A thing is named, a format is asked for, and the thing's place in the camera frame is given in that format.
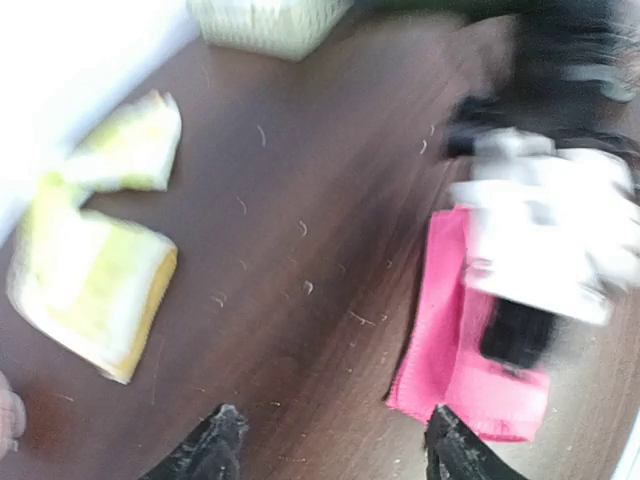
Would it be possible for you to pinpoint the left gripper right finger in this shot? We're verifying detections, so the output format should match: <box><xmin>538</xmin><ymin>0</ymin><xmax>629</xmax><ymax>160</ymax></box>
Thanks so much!
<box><xmin>424</xmin><ymin>405</ymin><xmax>526</xmax><ymax>480</ymax></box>

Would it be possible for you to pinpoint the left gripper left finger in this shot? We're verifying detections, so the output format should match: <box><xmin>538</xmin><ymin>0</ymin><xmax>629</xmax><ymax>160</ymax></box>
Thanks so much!
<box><xmin>141</xmin><ymin>404</ymin><xmax>249</xmax><ymax>480</ymax></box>

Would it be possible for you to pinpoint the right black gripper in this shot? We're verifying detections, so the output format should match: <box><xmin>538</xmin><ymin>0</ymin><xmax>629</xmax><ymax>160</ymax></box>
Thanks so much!
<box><xmin>480</xmin><ymin>298</ymin><xmax>557</xmax><ymax>370</ymax></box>

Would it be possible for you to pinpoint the pink towel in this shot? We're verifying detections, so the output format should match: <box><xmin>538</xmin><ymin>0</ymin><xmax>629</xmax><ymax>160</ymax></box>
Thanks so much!
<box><xmin>386</xmin><ymin>208</ymin><xmax>550</xmax><ymax>443</ymax></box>

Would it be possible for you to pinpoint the green patterned towel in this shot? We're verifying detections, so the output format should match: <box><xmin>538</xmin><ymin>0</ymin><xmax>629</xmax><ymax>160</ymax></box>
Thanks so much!
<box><xmin>6</xmin><ymin>91</ymin><xmax>182</xmax><ymax>384</ymax></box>

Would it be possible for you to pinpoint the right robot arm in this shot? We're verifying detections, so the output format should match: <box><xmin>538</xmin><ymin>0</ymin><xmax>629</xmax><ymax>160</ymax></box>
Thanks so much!
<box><xmin>447</xmin><ymin>1</ymin><xmax>639</xmax><ymax>371</ymax></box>

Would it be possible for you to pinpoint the red patterned bowl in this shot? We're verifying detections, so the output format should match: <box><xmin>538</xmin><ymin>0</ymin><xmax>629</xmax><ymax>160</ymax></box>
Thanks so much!
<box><xmin>0</xmin><ymin>373</ymin><xmax>26</xmax><ymax>459</ymax></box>

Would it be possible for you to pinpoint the green plastic basket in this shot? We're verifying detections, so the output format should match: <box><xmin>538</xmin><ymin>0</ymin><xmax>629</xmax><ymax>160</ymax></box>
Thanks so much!
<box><xmin>187</xmin><ymin>0</ymin><xmax>353</xmax><ymax>61</ymax></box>

